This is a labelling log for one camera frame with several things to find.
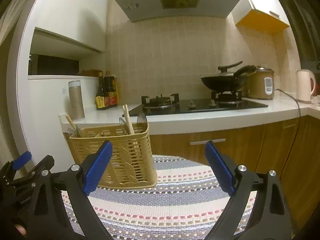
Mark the clear spoon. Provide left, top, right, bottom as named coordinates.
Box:
left=137, top=113, right=148, bottom=133
left=119, top=117, right=129, bottom=135
left=75, top=125, right=85, bottom=138

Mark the wooden chopstick pair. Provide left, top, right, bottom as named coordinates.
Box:
left=124, top=103, right=136, bottom=135

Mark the yellow plastic utensil basket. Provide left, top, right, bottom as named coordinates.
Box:
left=68, top=124, right=157, bottom=189

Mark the beige thermos flask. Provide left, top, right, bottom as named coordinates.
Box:
left=68, top=80, right=85, bottom=120

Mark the soy sauce bottle yellow label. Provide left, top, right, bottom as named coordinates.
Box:
left=95, top=72, right=109, bottom=110

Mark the striped woven table mat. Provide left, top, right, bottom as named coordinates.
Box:
left=61, top=154, right=258, bottom=240

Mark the sauce bottle red label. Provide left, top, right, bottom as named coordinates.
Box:
left=104, top=70, right=118, bottom=107

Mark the black gas stove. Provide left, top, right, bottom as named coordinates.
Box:
left=129, top=91, right=268, bottom=116

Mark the brown rice cooker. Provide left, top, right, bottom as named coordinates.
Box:
left=246, top=66, right=274, bottom=100

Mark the black wok with lid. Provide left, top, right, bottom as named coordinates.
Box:
left=201, top=61, right=257, bottom=93

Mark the pink electric kettle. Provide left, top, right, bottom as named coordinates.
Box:
left=296, top=69, right=316, bottom=103

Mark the white upper left cabinet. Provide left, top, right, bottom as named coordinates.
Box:
left=30, top=0, right=107, bottom=60

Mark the black power cable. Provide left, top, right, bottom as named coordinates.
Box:
left=274, top=88, right=301, bottom=170

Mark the white yellow wall cabinet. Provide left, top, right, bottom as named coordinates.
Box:
left=232, top=0, right=290, bottom=35

